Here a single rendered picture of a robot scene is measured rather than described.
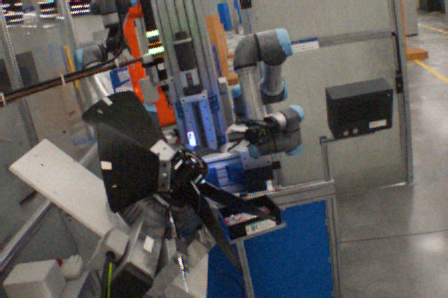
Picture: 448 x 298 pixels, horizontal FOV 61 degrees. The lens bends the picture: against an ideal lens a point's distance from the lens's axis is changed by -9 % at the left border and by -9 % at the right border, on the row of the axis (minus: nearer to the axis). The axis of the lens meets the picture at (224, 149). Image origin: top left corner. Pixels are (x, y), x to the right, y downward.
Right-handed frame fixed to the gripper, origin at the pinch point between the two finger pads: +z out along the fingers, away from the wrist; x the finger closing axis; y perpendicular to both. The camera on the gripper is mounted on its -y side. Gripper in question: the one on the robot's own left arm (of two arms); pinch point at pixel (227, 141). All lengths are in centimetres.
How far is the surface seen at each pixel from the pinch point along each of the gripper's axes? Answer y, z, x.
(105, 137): 19, 49, -25
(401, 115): -43, -204, 65
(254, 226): 9.7, -0.5, 32.9
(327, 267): 14, -39, 77
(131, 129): -2.6, 33.4, -15.8
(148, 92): -334, -134, 75
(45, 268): -11, 73, 22
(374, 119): 24, -57, 5
